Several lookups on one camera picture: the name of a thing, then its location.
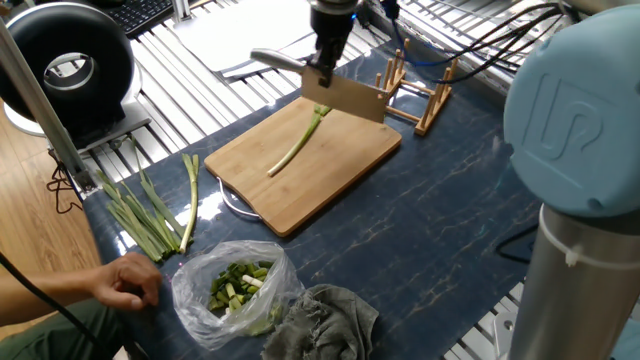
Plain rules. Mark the wooden peg rack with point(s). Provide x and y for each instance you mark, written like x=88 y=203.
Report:
x=430 y=110

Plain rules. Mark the short silver metal post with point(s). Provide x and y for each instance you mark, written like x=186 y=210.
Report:
x=181 y=10

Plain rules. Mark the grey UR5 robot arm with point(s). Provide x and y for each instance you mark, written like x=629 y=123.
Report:
x=575 y=275

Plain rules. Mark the green trouser leg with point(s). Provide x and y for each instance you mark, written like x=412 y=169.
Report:
x=50 y=340

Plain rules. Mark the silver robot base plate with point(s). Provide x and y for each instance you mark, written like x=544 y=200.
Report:
x=505 y=335

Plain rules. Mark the black computer keyboard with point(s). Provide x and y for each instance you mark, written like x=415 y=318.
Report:
x=140 y=15

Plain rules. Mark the white plain paper sheet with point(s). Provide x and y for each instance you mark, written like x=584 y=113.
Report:
x=240 y=30

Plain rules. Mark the person's left forearm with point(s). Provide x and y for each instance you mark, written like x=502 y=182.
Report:
x=50 y=290

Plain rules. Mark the steel cleaver knife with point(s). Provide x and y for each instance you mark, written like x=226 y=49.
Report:
x=355 y=97

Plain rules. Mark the long whole scallion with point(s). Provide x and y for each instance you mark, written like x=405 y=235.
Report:
x=192 y=200

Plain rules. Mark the chopped scallion heap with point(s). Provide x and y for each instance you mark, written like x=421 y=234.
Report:
x=235 y=287

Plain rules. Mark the silver aluminium frame post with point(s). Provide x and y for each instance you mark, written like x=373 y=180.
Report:
x=45 y=115

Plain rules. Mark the green scallion leaf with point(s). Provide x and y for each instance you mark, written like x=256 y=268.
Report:
x=155 y=200
x=150 y=220
x=130 y=220

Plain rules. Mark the white printed paper sheet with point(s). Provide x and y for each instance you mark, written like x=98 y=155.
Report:
x=265 y=70

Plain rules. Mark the clear plastic bag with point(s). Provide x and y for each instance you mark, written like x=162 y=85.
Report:
x=195 y=300

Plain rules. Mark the scallion stalk with white root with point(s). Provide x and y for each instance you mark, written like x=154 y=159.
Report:
x=295 y=147

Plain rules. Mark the person's left hand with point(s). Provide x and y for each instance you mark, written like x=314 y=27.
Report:
x=127 y=280

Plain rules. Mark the bamboo cutting board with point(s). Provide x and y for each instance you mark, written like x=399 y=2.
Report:
x=320 y=185

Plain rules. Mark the grey crumpled cloth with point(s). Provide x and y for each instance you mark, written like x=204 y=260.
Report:
x=325 y=325

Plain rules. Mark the dark blue marbled mat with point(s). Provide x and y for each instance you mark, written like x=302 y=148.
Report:
x=425 y=210

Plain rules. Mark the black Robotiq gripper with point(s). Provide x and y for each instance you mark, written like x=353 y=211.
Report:
x=332 y=25

